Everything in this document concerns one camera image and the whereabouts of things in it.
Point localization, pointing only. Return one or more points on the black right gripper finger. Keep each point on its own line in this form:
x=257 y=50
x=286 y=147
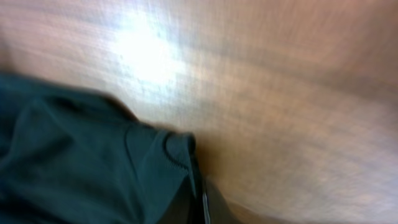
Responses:
x=215 y=208

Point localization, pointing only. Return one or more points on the black t-shirt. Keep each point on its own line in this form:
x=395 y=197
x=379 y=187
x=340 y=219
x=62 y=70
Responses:
x=70 y=156

